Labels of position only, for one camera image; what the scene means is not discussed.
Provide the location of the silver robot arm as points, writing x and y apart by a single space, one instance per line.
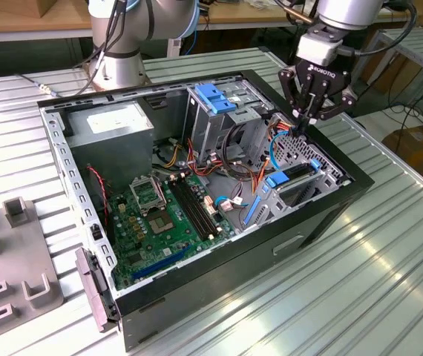
152 18

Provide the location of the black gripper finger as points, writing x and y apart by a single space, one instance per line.
337 105
289 89

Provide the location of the silver optical drive cage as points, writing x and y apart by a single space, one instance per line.
211 126

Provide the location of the grey parts rack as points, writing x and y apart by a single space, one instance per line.
11 259

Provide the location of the blue expansion slot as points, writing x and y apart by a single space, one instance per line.
159 264

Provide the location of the large cardboard box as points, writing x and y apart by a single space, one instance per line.
419 155

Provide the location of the grey power supply unit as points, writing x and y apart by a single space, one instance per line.
111 148

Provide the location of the flat brown cardboard box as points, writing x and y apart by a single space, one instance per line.
400 79

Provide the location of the grey card retention latch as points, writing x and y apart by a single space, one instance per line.
91 289

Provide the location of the blue drive cage latch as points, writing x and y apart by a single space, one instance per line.
215 100

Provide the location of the black case lock button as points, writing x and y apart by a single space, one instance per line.
95 233

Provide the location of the metal slat side table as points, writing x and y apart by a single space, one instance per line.
419 48

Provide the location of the small brown cardboard box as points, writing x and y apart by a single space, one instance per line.
59 6

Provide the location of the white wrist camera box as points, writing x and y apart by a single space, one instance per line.
317 50

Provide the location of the CPU socket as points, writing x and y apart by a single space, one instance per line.
161 224

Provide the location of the silver disk bay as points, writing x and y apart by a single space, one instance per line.
275 203

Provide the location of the black RAM slot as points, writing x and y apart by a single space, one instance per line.
197 207
203 205
192 208
187 210

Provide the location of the green motherboard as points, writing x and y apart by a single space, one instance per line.
174 241

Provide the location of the hard disk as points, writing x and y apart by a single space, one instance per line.
277 180

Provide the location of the wooden desk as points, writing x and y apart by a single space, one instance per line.
11 16

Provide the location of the black open PC case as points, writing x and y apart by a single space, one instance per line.
233 267

